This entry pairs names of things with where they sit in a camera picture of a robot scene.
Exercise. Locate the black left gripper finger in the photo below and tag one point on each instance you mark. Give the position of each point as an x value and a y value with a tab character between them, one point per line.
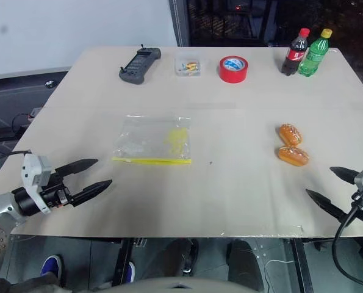
91	189
77	165

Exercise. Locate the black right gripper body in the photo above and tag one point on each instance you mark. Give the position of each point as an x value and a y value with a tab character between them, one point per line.
361	213

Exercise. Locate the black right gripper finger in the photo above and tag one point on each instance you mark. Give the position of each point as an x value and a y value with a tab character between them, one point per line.
327	203
346	175

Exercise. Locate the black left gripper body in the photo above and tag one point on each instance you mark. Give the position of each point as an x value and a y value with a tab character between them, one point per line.
56	193

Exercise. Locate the sesame bread bun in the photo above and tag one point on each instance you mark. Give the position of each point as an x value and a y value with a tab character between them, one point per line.
294	155
291	134

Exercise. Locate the clear zip bag yellow seal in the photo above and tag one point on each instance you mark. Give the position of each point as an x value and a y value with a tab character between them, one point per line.
150	140

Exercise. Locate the black table leg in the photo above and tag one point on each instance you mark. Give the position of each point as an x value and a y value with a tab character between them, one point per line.
303	265
122	262

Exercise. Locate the small grey device red display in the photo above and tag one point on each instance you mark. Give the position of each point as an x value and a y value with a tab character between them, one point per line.
33	113

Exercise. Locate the blue shoe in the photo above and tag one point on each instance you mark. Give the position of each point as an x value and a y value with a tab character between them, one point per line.
131	270
51	265

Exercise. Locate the grey remote controller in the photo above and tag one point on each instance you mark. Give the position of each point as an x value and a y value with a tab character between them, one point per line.
138	65

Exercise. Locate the green soda bottle yellow cap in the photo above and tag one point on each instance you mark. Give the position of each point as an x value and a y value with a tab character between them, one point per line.
312	58

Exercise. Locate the cola bottle red cap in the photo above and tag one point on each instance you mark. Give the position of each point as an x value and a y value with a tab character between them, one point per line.
292	56

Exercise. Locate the pale robot torso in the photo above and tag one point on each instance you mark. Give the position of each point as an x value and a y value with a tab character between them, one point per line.
187	285

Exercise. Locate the clear plastic box small parts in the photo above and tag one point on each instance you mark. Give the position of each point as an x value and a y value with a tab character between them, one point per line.
188	67

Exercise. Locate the red tape roll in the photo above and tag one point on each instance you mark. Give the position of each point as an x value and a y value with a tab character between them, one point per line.
232	73

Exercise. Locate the grey window pillar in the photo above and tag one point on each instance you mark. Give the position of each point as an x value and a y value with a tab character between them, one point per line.
178	23

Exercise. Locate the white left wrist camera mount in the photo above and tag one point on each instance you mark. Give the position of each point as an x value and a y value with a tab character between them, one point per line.
34	167

